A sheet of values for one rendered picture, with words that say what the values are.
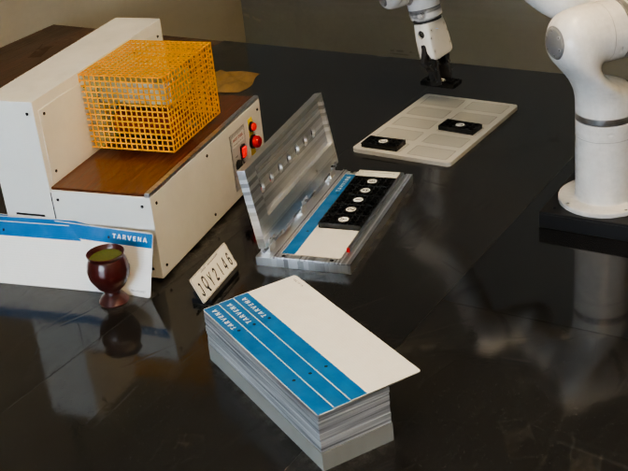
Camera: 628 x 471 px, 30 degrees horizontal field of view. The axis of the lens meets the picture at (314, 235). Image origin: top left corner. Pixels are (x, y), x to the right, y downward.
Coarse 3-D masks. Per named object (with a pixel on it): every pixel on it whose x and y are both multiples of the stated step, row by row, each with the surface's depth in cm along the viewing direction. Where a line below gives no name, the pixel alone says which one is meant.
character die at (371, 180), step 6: (354, 180) 267; (360, 180) 266; (366, 180) 266; (372, 180) 265; (378, 180) 265; (384, 180) 266; (390, 180) 265; (378, 186) 262; (384, 186) 262; (390, 186) 262
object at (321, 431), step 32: (224, 320) 202; (224, 352) 203; (256, 352) 192; (256, 384) 194; (288, 384) 183; (288, 416) 186; (320, 416) 175; (352, 416) 179; (384, 416) 182; (320, 448) 178; (352, 448) 181
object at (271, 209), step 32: (320, 96) 267; (288, 128) 251; (320, 128) 269; (256, 160) 237; (288, 160) 254; (320, 160) 265; (256, 192) 236; (288, 192) 250; (256, 224) 237; (288, 224) 249
